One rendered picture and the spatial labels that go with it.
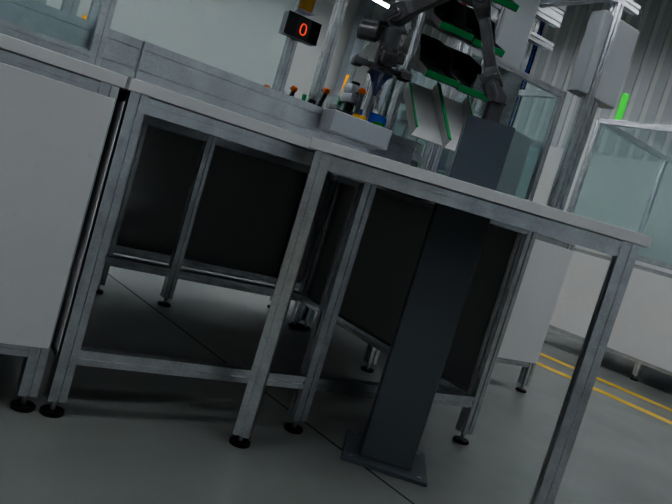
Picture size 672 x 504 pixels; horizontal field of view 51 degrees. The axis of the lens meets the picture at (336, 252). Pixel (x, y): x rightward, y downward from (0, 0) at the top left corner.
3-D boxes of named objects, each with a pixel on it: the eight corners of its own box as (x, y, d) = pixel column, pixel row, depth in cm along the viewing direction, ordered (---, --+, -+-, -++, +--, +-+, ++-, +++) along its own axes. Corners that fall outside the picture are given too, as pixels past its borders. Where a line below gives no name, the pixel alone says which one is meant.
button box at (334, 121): (387, 150, 207) (393, 130, 207) (329, 129, 196) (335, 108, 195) (374, 148, 213) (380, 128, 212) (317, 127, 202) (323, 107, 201)
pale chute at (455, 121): (474, 158, 243) (482, 150, 240) (442, 147, 238) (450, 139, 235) (462, 103, 260) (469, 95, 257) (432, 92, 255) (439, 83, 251)
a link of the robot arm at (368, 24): (406, 14, 216) (370, 6, 218) (402, 5, 208) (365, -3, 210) (395, 50, 216) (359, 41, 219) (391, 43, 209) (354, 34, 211)
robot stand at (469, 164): (494, 195, 201) (515, 127, 199) (447, 181, 202) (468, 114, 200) (488, 196, 214) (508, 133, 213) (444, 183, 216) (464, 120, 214)
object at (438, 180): (649, 248, 175) (653, 237, 175) (308, 147, 182) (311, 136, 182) (579, 237, 245) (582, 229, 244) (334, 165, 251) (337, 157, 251)
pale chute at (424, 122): (442, 146, 235) (450, 138, 232) (409, 135, 230) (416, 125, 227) (432, 90, 252) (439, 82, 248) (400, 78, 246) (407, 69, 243)
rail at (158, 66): (407, 173, 221) (417, 140, 221) (134, 80, 173) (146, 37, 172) (397, 171, 226) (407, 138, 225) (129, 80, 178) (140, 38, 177)
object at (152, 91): (543, 227, 246) (546, 219, 246) (127, 89, 165) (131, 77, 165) (340, 175, 364) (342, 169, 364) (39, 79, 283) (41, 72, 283)
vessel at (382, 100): (391, 119, 322) (415, 39, 319) (367, 110, 315) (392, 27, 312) (375, 117, 334) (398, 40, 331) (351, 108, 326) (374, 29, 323)
